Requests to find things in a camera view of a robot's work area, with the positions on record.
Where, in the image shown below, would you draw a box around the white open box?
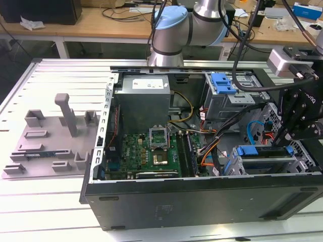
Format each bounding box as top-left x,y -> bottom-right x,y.
306,21 -> 323,36

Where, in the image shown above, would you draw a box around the clear plastic wrapping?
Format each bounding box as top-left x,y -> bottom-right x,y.
274,15 -> 299,32

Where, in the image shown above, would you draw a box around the large black box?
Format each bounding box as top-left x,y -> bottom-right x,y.
0,0 -> 83,26

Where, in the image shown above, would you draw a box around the black RAM stick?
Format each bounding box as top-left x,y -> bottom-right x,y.
186,133 -> 199,176

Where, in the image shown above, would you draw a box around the grey optical drive cage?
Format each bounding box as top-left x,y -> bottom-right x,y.
203,72 -> 270,127

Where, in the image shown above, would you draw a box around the black PC case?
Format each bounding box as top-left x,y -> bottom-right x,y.
79,66 -> 323,231

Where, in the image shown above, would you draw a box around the wooden desk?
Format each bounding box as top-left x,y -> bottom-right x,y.
0,5 -> 323,60

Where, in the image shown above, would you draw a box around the black RAM slot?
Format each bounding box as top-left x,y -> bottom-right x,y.
176,131 -> 189,177

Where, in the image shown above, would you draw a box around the black graphics card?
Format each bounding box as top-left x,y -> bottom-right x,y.
135,171 -> 179,180

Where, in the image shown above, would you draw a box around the green RAM stick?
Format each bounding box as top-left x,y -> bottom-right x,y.
24,150 -> 55,157

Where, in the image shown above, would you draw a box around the hard disk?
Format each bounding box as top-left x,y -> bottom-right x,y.
224,145 -> 295,175

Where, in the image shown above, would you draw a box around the blue cardboard box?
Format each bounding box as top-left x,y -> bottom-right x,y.
292,2 -> 323,21

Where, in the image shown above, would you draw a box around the crumpled clear plastic bag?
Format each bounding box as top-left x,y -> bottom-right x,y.
20,16 -> 45,31

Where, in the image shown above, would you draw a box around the grey parts rack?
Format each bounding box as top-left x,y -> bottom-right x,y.
1,93 -> 100,180

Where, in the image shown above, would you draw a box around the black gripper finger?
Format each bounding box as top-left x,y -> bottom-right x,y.
272,88 -> 306,148
277,122 -> 322,148

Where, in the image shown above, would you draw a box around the small black cube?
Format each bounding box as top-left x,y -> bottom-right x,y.
248,12 -> 264,28

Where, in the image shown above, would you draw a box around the metal socket cover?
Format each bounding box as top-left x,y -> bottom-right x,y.
149,125 -> 169,152

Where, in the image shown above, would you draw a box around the black cable bundle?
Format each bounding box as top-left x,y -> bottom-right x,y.
199,103 -> 267,157

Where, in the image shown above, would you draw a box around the black camera cable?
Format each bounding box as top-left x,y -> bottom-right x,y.
232,0 -> 316,92

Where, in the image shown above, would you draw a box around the loose black desk cables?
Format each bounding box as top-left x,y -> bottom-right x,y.
101,6 -> 152,23

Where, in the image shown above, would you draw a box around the green motherboard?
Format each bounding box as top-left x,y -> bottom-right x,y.
105,123 -> 210,180

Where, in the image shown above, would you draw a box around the black hose copper fitting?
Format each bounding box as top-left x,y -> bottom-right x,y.
282,0 -> 317,46

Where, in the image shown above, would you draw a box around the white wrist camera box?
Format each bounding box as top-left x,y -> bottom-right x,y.
267,49 -> 296,78

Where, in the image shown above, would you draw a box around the flat grey box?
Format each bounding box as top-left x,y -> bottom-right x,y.
263,7 -> 295,19

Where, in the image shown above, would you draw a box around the grey power supply unit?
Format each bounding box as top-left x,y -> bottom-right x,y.
114,75 -> 171,128

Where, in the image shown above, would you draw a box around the orange wire bundle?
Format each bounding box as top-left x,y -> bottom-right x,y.
200,135 -> 224,168

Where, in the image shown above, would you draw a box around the grey disk bay cage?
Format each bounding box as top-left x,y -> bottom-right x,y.
223,144 -> 317,176

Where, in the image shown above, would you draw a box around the blue data wire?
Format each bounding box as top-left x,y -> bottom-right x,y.
248,120 -> 264,146

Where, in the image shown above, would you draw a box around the blue drive cage latch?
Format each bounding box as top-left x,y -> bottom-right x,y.
211,73 -> 239,95

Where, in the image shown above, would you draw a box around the CPU socket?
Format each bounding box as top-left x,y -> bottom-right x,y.
152,152 -> 169,166

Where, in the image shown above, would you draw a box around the yellow power wires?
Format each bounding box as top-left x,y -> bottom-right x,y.
168,90 -> 194,125

